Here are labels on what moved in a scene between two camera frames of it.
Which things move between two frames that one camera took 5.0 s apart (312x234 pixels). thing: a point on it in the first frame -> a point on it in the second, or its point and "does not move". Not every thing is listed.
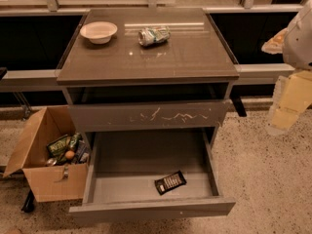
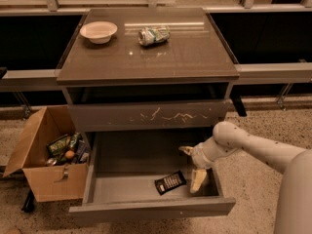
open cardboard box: [53, 157] does not move
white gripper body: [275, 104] -> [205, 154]
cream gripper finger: [296, 94] -> [198, 176]
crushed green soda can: [153, 35] does not move
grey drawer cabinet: [148, 88] does not move
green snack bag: [57, 146] does not move
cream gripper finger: [274, 45] -> [189, 150]
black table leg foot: [28, 204] does not move
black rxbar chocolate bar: [171, 182] does not move
